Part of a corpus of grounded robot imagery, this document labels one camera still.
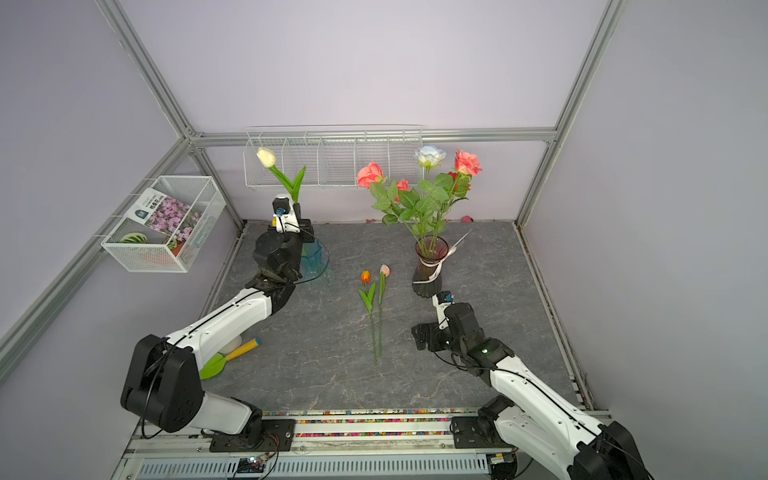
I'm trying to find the pink rose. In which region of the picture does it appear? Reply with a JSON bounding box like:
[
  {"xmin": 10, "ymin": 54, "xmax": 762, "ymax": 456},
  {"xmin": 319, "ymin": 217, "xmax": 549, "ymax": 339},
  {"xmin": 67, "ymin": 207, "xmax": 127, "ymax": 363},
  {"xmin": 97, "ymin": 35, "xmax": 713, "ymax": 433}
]
[
  {"xmin": 357, "ymin": 162, "xmax": 421, "ymax": 239},
  {"xmin": 436, "ymin": 150, "xmax": 483, "ymax": 233}
]

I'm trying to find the white tulip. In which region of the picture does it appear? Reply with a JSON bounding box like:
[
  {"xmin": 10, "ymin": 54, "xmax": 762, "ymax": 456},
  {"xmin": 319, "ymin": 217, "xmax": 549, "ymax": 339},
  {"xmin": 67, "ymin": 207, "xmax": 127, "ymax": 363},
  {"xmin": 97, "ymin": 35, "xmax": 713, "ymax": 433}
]
[{"xmin": 256, "ymin": 147, "xmax": 306, "ymax": 203}]

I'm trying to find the white blue rose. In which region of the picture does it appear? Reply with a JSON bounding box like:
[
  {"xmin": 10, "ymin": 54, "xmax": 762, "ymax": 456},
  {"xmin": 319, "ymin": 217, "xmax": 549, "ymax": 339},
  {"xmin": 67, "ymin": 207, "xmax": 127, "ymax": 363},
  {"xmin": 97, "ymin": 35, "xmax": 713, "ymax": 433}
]
[{"xmin": 415, "ymin": 145, "xmax": 447, "ymax": 235}]

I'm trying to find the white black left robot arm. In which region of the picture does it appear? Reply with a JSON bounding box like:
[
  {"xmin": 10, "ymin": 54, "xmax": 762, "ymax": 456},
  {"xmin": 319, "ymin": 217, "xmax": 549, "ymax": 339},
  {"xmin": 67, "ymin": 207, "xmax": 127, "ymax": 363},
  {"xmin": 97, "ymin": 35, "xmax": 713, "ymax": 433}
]
[{"xmin": 120, "ymin": 196, "xmax": 315, "ymax": 444}]

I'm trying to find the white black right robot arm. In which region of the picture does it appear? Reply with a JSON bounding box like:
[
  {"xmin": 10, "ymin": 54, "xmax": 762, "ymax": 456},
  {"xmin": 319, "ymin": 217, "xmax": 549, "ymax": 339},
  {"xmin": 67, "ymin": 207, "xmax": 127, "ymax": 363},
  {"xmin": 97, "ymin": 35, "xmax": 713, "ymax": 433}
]
[{"xmin": 411, "ymin": 295, "xmax": 653, "ymax": 479}]

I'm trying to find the teal glass vase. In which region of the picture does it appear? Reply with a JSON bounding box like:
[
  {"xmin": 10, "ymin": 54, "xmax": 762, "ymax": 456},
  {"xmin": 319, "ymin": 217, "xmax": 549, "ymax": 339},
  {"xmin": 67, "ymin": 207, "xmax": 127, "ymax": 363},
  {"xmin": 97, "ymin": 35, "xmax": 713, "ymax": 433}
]
[{"xmin": 300, "ymin": 240, "xmax": 332, "ymax": 286}]

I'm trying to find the orange tulip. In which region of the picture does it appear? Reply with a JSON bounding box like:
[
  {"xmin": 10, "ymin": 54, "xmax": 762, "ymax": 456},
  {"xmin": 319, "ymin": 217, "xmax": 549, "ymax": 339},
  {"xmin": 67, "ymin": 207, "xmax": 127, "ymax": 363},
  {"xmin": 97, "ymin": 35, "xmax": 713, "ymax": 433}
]
[{"xmin": 358, "ymin": 270, "xmax": 378, "ymax": 365}]

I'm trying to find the pale pink tulip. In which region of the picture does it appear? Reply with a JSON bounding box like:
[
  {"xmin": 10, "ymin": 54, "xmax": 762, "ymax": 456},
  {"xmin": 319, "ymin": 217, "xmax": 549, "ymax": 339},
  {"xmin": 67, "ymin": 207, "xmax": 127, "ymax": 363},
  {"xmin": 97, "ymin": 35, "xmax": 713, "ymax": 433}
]
[{"xmin": 377, "ymin": 264, "xmax": 390, "ymax": 360}]

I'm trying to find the red grey glass vase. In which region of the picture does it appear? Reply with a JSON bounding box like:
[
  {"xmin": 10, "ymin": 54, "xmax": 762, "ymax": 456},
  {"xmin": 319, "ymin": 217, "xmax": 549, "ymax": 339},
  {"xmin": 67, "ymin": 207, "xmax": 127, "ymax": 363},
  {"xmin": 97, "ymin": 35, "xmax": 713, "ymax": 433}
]
[{"xmin": 412, "ymin": 235, "xmax": 449, "ymax": 298}]

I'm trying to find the flower seed packet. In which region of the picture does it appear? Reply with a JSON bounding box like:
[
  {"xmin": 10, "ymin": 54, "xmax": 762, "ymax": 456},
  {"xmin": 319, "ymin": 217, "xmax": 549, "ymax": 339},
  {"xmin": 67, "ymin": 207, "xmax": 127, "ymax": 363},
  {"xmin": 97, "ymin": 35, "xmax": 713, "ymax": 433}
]
[{"xmin": 125, "ymin": 188, "xmax": 202, "ymax": 242}]

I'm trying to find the green garden trowel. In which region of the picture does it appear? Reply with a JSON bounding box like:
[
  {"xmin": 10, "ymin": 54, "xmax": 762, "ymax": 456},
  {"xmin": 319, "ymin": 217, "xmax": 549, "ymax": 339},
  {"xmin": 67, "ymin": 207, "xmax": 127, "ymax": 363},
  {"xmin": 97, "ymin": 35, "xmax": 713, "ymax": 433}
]
[{"xmin": 199, "ymin": 338, "xmax": 260, "ymax": 380}]

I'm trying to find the striped green ball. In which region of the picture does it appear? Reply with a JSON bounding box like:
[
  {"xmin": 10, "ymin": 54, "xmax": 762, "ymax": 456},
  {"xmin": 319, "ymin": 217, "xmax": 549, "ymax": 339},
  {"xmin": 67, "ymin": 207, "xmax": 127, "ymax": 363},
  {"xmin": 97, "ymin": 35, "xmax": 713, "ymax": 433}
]
[{"xmin": 120, "ymin": 232, "xmax": 148, "ymax": 244}]

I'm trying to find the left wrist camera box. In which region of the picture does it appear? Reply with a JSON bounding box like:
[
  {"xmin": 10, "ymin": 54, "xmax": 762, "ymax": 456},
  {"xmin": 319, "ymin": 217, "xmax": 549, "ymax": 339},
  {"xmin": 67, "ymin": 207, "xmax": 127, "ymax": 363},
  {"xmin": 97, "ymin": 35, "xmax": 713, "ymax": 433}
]
[{"xmin": 272, "ymin": 195, "xmax": 301, "ymax": 234}]

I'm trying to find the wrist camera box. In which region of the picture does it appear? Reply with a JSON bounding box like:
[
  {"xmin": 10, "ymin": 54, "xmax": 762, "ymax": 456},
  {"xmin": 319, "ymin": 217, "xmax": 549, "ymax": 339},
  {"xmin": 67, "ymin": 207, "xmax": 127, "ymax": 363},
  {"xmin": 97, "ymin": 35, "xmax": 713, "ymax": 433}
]
[
  {"xmin": 432, "ymin": 291, "xmax": 453, "ymax": 330},
  {"xmin": 272, "ymin": 195, "xmax": 301, "ymax": 234}
]

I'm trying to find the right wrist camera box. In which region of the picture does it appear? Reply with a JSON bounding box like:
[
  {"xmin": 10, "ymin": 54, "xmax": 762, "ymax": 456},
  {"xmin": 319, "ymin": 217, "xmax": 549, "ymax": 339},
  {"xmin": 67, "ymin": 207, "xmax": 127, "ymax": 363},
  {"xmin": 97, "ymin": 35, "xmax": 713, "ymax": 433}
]
[{"xmin": 432, "ymin": 291, "xmax": 453, "ymax": 330}]

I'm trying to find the long white wire basket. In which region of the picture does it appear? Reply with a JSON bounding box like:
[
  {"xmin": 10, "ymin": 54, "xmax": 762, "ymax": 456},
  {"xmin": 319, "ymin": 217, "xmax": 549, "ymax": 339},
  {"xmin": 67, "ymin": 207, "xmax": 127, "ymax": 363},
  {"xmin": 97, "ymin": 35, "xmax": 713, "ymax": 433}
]
[{"xmin": 243, "ymin": 125, "xmax": 423, "ymax": 189}]

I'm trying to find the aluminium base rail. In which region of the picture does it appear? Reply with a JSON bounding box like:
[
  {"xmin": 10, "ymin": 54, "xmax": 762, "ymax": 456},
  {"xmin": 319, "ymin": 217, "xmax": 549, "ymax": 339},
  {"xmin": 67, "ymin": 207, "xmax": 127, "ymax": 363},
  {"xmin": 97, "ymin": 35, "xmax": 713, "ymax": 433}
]
[{"xmin": 110, "ymin": 409, "xmax": 628, "ymax": 480}]

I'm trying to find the white wire side basket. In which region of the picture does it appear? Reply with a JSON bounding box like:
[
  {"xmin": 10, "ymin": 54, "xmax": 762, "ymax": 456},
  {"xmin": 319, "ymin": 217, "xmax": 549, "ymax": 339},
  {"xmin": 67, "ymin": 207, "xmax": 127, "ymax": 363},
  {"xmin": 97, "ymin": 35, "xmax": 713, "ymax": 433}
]
[{"xmin": 101, "ymin": 175, "xmax": 226, "ymax": 273}]

